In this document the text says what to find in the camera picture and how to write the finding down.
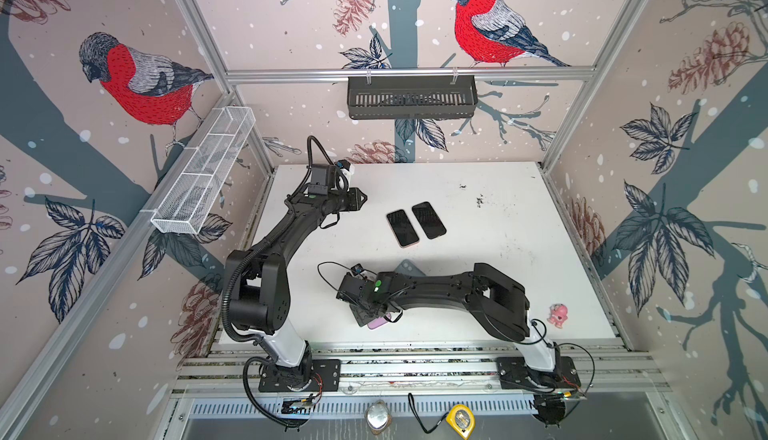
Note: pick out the pink toy figure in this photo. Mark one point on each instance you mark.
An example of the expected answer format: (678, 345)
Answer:
(558, 315)

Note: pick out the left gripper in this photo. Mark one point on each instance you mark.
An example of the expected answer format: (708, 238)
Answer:
(354, 194)

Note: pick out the grey blue phone case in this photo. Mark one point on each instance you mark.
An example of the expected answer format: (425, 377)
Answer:
(407, 267)

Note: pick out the black screen phone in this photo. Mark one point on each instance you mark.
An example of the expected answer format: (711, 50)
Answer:
(402, 228)

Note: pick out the silver round object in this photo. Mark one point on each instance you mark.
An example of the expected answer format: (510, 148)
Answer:
(378, 417)

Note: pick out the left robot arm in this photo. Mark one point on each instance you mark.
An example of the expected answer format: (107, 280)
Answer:
(256, 297)

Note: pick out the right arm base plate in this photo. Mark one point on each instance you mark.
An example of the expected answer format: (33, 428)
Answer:
(515, 374)

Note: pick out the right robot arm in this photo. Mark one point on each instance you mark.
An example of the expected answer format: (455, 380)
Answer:
(496, 301)

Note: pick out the white mesh tray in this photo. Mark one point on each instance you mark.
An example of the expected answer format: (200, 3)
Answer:
(194, 192)

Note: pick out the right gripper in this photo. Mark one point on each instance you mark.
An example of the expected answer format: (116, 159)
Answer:
(360, 305)

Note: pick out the yellow tape measure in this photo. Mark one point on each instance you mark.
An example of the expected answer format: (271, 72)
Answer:
(462, 420)

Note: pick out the black wire basket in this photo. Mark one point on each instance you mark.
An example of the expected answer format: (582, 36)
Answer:
(411, 97)

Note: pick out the purple phone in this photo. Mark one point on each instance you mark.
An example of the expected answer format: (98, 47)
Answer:
(379, 322)

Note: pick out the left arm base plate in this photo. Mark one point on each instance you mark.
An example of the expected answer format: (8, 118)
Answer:
(322, 374)

